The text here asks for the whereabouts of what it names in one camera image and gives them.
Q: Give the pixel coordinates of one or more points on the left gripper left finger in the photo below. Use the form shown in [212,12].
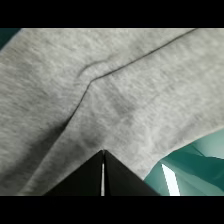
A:
[85,180]

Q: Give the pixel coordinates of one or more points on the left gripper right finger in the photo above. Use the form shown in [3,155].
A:
[123,180]

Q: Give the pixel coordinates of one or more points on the light grey garment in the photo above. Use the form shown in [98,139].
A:
[100,83]

